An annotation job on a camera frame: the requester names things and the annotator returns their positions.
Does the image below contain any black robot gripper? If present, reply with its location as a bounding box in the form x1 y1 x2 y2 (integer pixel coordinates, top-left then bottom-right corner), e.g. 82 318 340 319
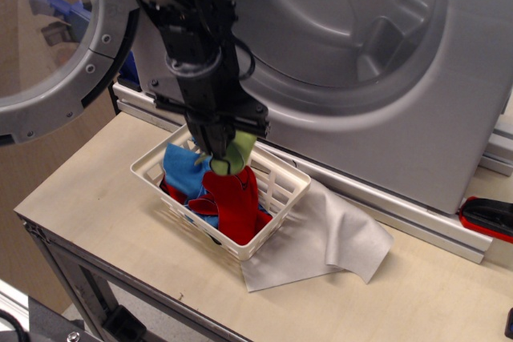
154 54 269 159

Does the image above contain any green cloth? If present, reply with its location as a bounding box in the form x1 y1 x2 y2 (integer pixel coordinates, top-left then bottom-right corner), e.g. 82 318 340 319
194 141 249 176

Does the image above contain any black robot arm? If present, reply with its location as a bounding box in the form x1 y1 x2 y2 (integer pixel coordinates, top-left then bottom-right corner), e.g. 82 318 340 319
136 0 269 174

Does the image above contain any grey toy washing machine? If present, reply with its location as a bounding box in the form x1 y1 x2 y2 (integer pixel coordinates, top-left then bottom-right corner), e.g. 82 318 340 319
131 0 513 215

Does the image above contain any grey washing machine door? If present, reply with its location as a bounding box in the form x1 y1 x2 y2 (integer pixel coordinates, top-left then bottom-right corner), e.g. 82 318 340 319
1 0 139 146

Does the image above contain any red cloth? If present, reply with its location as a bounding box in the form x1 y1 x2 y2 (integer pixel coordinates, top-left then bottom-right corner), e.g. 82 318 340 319
159 164 273 246

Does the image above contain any blue cloth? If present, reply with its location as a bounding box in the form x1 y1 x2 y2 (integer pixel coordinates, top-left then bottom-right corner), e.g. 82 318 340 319
160 143 232 234

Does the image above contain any white plastic basket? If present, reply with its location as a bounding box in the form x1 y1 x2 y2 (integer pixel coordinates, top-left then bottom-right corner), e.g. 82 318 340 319
131 127 310 261

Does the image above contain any blue plastic object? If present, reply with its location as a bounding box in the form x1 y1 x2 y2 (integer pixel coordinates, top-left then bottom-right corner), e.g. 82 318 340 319
118 51 139 86

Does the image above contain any grey cloth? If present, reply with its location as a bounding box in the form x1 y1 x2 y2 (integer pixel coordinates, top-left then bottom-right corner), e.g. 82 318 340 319
241 180 394 292

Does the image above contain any red black clamp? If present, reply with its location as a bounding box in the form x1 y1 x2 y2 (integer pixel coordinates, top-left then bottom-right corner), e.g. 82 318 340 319
458 196 512 243

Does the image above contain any metal table frame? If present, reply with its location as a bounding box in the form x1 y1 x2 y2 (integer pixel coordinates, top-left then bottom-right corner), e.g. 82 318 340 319
19 215 248 341

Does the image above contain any aluminium extrusion rail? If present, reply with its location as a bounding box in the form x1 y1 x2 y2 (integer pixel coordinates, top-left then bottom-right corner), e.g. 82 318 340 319
113 83 494 264

